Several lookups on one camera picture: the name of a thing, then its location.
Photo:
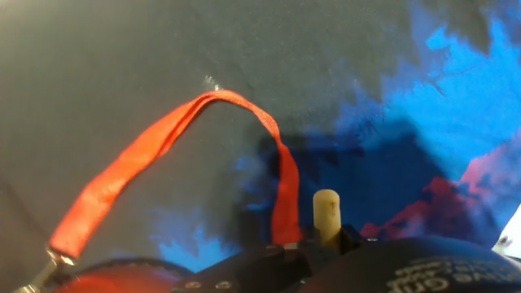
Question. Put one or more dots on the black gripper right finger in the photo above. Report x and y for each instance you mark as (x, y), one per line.
(407, 268)

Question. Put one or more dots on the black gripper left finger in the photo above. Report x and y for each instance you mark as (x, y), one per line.
(252, 272)

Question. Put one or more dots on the light wooden drumstick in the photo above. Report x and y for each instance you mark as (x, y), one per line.
(326, 211)

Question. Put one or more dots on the blue black printed cloth mat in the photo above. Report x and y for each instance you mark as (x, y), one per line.
(447, 101)

